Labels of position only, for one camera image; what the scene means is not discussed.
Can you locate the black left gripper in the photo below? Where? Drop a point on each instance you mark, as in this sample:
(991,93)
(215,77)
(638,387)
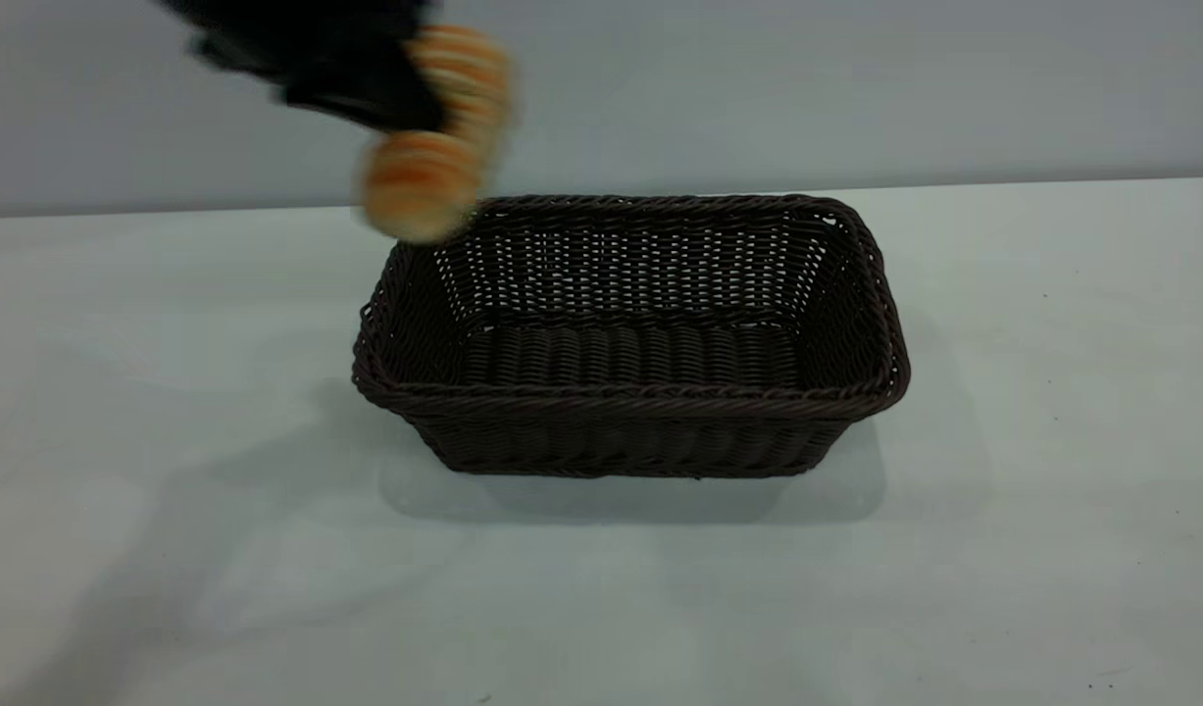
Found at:
(297,29)

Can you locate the orange ridged bread roll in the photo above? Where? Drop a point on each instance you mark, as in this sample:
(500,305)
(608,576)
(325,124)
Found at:
(434,167)

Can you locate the dark brown woven basket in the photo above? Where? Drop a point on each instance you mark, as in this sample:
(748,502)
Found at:
(630,392)

